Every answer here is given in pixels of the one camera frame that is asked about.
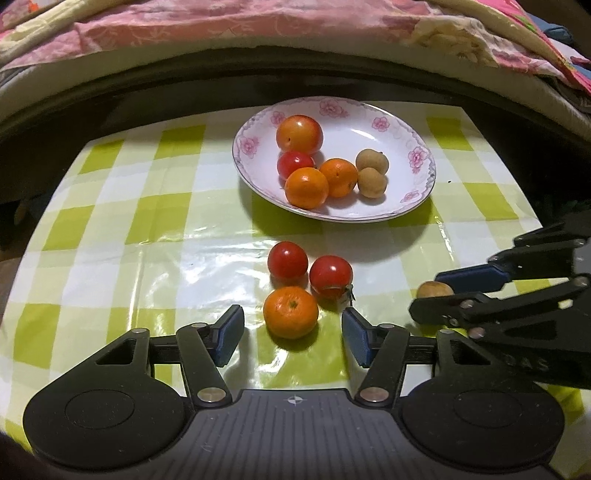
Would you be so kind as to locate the cream floral quilt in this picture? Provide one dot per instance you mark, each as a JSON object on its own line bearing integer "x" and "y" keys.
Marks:
{"x": 531, "y": 27}

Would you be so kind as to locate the green checked tablecloth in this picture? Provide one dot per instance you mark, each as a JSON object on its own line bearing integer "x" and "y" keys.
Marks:
{"x": 153, "y": 228}

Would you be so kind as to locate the pink floral bed sheet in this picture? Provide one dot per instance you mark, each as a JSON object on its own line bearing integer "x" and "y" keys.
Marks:
{"x": 277, "y": 27}

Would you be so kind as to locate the cherry tomato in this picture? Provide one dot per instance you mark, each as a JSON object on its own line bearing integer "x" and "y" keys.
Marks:
{"x": 331, "y": 277}
{"x": 287, "y": 261}
{"x": 291, "y": 161}

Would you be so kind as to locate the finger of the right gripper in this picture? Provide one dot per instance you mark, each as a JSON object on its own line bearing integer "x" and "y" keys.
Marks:
{"x": 533, "y": 315}
{"x": 494, "y": 275}

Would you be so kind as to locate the longan front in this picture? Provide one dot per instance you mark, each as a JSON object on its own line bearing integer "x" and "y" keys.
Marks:
{"x": 369, "y": 158}

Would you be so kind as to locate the large red-orange tomato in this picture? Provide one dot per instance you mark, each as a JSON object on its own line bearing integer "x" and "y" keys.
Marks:
{"x": 300, "y": 133}

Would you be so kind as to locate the longan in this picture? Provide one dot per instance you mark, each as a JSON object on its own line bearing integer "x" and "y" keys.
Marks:
{"x": 372, "y": 184}
{"x": 430, "y": 289}
{"x": 369, "y": 158}

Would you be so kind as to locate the mandarin orange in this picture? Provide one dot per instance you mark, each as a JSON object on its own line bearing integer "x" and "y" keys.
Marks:
{"x": 342, "y": 176}
{"x": 307, "y": 188}
{"x": 290, "y": 312}

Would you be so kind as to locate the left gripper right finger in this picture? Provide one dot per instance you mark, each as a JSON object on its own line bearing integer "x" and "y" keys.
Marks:
{"x": 382, "y": 350}

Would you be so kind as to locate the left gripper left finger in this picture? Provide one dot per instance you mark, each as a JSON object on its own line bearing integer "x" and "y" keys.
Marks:
{"x": 203, "y": 350}

